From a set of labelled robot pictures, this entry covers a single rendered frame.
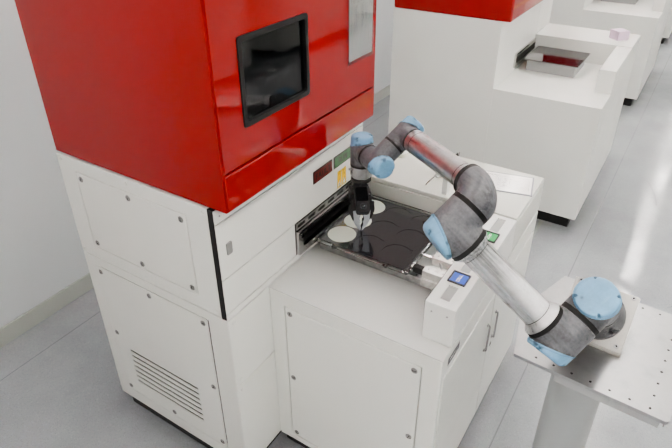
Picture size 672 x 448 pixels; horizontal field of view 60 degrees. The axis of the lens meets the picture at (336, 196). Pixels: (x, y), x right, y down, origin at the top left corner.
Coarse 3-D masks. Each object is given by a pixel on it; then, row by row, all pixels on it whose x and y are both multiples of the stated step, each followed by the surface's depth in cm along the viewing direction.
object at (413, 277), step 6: (324, 246) 209; (336, 252) 207; (342, 252) 206; (348, 258) 205; (354, 258) 204; (360, 258) 202; (366, 264) 202; (372, 264) 200; (384, 270) 198; (390, 270) 197; (396, 276) 197; (402, 276) 195; (408, 276) 194; (414, 276) 192; (420, 276) 192; (414, 282) 193
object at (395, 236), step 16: (400, 208) 219; (336, 224) 210; (384, 224) 210; (400, 224) 210; (416, 224) 210; (352, 240) 201; (368, 240) 202; (384, 240) 201; (400, 240) 201; (416, 240) 201; (368, 256) 194; (384, 256) 194; (400, 256) 193; (416, 256) 194
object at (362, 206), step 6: (354, 186) 196; (360, 186) 196; (366, 186) 196; (354, 192) 196; (360, 192) 195; (366, 192) 195; (360, 198) 194; (366, 198) 194; (360, 204) 192; (366, 204) 192; (360, 210) 192; (366, 210) 192
